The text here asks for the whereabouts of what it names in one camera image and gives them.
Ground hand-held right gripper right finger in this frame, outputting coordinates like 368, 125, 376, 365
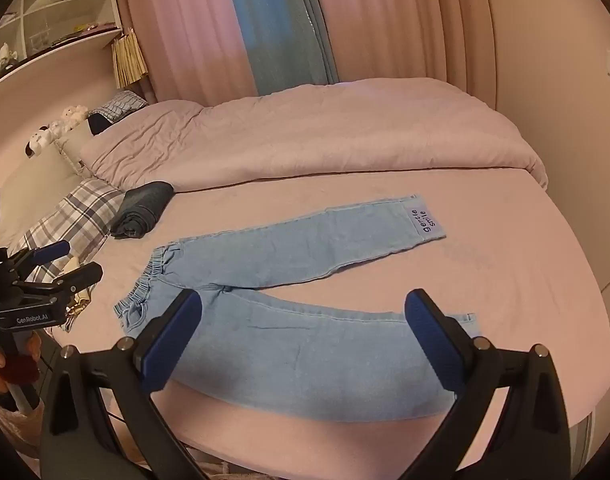
404, 288, 572, 480

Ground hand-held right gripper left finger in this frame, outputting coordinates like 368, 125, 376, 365
40, 288, 204, 480

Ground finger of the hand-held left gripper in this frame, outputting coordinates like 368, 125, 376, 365
12, 262, 104, 306
5, 240, 72, 278

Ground light blue denim pants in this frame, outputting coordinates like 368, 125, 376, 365
114, 194, 476, 423

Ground person's left forearm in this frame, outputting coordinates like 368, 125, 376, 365
0, 385, 36, 461

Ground dark folded pants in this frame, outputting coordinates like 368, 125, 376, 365
110, 181, 174, 240

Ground cream printed folded cloth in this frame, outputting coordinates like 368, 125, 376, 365
60, 255, 93, 332

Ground plaid pillow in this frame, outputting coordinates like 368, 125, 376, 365
7, 177, 123, 281

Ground beige pillow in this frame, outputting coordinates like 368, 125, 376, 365
0, 147, 86, 246

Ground pink bed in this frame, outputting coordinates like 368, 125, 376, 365
50, 165, 610, 461

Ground white and black plush toy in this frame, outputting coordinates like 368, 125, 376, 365
26, 127, 54, 158

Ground white trimmed pillow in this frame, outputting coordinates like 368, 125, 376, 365
60, 120, 94, 173

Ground blue checked pillow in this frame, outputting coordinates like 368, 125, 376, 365
87, 91, 148, 136

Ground yellow fringed hanging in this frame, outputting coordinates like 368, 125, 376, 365
111, 30, 149, 88

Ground pink duvet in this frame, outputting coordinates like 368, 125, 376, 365
80, 77, 550, 196

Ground pink curtain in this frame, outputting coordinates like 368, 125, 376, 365
310, 0, 500, 96
112, 0, 260, 106

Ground blue curtain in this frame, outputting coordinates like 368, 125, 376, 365
220, 0, 338, 96

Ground white wall shelf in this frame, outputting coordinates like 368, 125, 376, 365
0, 0, 123, 93

